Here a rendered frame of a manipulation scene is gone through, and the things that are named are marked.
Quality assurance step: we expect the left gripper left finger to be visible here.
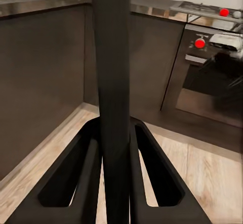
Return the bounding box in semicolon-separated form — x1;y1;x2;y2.
4;117;103;224

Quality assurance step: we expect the poster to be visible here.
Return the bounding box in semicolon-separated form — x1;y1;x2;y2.
92;0;130;224

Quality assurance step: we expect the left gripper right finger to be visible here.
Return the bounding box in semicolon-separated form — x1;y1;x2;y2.
129;116;213;224

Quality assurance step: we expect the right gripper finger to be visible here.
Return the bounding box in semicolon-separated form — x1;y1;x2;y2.
222;61;243;94
191;60;234;79

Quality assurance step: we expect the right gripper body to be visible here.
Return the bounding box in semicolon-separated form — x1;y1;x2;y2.
215;52;243;79

